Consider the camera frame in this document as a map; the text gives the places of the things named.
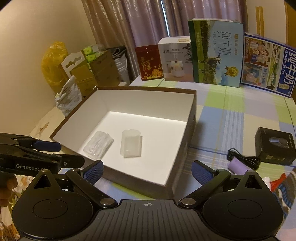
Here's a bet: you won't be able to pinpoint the purple cream tube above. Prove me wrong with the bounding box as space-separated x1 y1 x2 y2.
228 158 250 175

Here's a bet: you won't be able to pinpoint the red snack packet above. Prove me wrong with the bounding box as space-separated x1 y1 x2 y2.
270 173 287 192

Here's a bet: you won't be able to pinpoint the blue grey knitted sock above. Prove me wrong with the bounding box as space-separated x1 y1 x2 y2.
273 168 295 226

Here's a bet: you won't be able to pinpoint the person's left hand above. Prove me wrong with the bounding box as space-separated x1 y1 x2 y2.
0 175 18 207

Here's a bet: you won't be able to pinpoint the clear plastic wrapped packet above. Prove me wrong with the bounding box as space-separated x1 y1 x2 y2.
83 131 114 160

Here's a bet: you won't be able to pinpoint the clear plastic cup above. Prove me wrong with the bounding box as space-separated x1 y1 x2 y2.
120 130 142 158

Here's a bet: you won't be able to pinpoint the white printed plastic bag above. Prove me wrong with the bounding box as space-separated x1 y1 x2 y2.
55 75 82 117

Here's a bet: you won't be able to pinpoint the black product box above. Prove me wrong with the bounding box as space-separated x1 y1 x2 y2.
255 127 295 166

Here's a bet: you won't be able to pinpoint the yellow plastic bag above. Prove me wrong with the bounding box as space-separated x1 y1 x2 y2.
41 41 69 94

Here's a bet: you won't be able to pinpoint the brown white storage box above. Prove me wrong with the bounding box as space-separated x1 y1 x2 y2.
51 87 197 199

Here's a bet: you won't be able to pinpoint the gold white hanging carton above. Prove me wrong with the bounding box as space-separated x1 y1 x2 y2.
61 51 97 98

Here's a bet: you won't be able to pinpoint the brown cardboard box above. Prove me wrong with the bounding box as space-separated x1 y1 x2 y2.
90 50 121 87

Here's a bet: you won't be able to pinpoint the green tissue packs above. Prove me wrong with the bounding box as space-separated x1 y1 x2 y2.
83 44 106 63

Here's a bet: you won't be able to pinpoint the white bucket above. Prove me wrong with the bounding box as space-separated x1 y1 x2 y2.
112 47 130 85

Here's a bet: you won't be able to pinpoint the red gold gift box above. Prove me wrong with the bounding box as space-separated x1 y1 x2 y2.
135 45 164 81

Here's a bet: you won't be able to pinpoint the blue milk carton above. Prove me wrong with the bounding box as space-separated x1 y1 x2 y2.
241 33 296 97

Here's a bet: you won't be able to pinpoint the white humidifier box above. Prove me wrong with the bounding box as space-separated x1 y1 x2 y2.
158 36 194 82

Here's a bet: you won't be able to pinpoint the green pure milk carton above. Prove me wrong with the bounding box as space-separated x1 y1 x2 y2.
188 18 244 87

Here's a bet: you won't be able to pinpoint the purple curtain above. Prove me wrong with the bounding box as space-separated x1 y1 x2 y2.
82 0 242 79

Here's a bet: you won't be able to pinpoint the black coiled cable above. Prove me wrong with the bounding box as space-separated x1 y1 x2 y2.
227 149 261 171

